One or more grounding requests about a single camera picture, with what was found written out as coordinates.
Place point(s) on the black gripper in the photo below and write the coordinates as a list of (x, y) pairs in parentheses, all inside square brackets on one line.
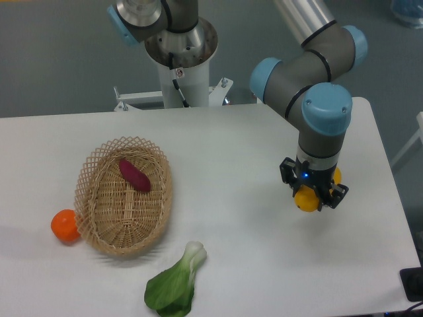
[(316, 174)]

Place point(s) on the yellow mango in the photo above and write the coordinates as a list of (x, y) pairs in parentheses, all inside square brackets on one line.
[(306, 200)]

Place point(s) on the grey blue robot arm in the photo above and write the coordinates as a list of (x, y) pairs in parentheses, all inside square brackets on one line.
[(301, 91)]

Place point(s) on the black device at table edge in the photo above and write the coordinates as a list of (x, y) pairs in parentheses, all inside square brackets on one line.
[(412, 283)]

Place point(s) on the purple sweet potato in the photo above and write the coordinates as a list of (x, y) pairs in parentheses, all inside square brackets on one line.
[(134, 177)]

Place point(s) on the green bok choy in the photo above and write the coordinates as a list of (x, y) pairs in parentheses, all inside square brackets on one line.
[(171, 292)]

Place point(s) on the woven wicker basket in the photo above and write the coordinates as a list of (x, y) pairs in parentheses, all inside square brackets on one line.
[(110, 214)]

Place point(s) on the blue bag in background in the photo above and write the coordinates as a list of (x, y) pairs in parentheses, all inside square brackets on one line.
[(408, 12)]

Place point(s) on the orange fruit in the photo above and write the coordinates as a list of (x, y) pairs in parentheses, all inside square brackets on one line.
[(63, 226)]

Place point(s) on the white frame at right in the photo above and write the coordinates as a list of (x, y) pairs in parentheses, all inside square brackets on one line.
[(409, 149)]

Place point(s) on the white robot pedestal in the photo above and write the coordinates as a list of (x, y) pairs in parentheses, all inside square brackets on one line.
[(183, 66)]

